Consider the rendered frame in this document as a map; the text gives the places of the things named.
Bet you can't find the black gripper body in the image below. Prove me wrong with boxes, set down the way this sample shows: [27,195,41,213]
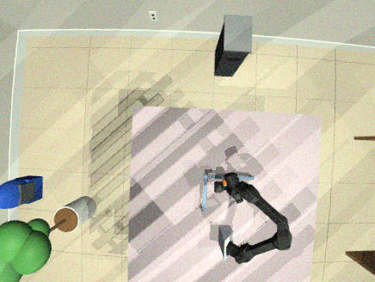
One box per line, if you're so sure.
[214,181,230,195]

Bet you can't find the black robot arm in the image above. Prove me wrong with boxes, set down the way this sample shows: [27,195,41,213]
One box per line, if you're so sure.
[224,173,292,264]

